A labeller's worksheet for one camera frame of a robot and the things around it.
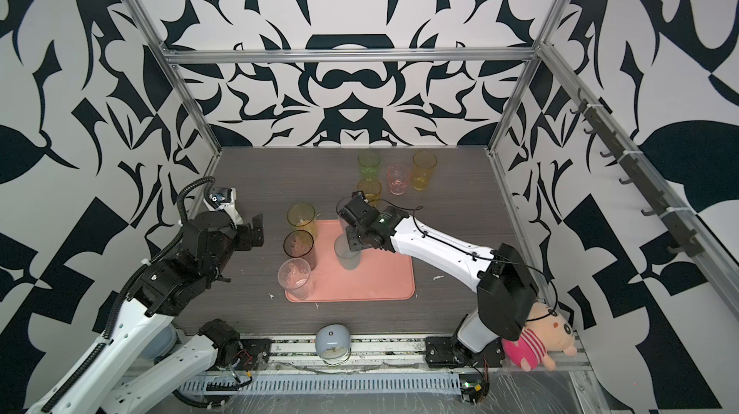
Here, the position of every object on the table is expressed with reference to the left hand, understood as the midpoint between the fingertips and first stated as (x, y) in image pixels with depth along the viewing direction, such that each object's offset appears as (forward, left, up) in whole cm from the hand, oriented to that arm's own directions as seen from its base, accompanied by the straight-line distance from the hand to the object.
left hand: (239, 211), depth 69 cm
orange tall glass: (+27, -50, -15) cm, 58 cm away
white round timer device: (-25, -21, -19) cm, 38 cm away
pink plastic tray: (-7, -34, -25) cm, 43 cm away
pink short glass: (+28, -42, -23) cm, 55 cm away
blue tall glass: (+10, -23, -14) cm, 28 cm away
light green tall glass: (+6, -12, -13) cm, 18 cm away
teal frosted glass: (-2, -24, -26) cm, 35 cm away
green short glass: (+34, -32, -21) cm, 51 cm away
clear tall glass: (-7, -9, -23) cm, 26 cm away
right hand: (+1, -28, -14) cm, 31 cm away
